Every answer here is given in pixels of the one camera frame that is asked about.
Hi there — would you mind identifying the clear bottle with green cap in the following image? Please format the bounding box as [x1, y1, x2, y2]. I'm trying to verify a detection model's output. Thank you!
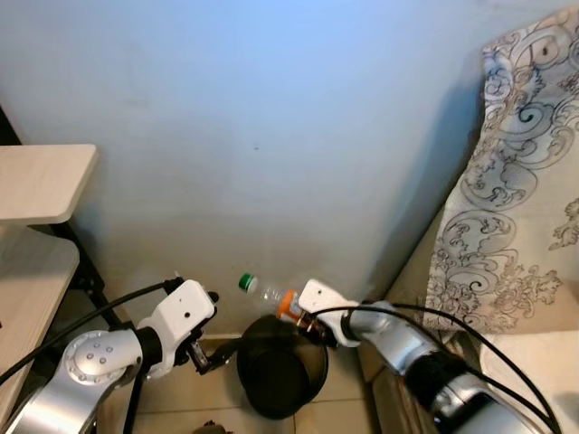
[238, 273, 304, 323]

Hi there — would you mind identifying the black round trash bin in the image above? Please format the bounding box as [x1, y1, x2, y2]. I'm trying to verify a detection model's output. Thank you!
[235, 315, 328, 420]

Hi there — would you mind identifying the light wood desk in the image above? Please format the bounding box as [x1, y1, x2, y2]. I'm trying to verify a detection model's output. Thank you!
[0, 108, 119, 426]

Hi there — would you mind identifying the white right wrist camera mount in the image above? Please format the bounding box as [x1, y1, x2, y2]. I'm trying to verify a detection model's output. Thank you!
[297, 278, 361, 349]

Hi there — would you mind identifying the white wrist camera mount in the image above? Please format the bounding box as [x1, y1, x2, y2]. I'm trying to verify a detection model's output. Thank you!
[140, 278, 218, 379]
[297, 278, 361, 349]

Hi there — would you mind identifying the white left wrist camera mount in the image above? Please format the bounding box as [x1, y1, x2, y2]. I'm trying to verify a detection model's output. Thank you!
[140, 278, 218, 379]

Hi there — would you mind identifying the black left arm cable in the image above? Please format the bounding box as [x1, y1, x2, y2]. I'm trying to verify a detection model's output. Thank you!
[0, 278, 185, 388]

